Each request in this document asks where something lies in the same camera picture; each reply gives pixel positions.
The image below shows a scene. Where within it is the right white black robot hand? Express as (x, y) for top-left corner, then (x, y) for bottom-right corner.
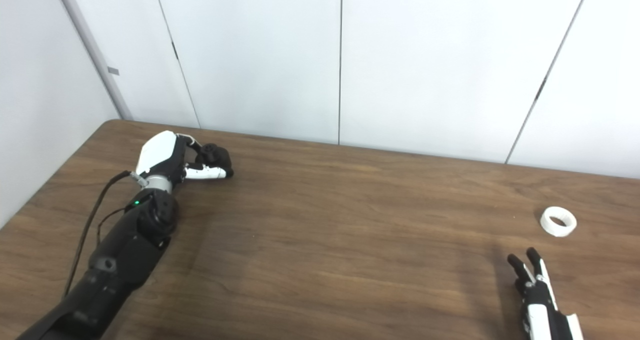
(507, 247), (584, 340)

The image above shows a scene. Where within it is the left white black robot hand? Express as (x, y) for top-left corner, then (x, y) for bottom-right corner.
(135, 131), (234, 188)

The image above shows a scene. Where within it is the round black part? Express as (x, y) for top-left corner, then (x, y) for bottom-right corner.
(195, 143), (233, 169)

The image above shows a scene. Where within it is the white ring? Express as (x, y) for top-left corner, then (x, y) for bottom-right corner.
(540, 206), (577, 237)

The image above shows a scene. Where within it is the thin black left arm wire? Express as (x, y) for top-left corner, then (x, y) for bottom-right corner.
(96, 207), (127, 244)

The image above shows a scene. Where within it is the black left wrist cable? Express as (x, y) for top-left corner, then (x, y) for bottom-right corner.
(62, 171), (147, 300)

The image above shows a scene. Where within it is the gray wall corner post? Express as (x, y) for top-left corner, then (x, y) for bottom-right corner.
(51, 0), (134, 121)

